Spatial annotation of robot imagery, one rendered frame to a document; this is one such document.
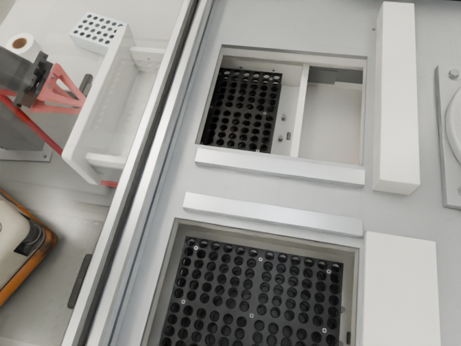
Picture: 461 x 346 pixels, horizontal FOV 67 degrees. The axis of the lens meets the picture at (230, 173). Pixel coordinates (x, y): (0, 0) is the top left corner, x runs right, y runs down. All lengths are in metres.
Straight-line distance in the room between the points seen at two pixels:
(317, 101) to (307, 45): 0.12
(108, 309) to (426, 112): 0.50
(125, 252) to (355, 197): 0.30
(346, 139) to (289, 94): 0.14
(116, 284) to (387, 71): 0.46
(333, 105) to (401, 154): 0.25
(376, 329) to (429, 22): 0.50
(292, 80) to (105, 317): 0.51
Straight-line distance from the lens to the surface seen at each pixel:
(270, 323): 0.49
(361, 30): 0.68
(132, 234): 0.44
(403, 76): 0.57
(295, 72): 0.69
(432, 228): 0.51
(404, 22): 0.65
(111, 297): 0.44
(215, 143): 0.57
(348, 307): 0.57
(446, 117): 0.57
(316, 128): 0.68
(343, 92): 0.73
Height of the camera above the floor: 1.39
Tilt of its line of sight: 64 degrees down
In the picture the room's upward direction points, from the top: 11 degrees counter-clockwise
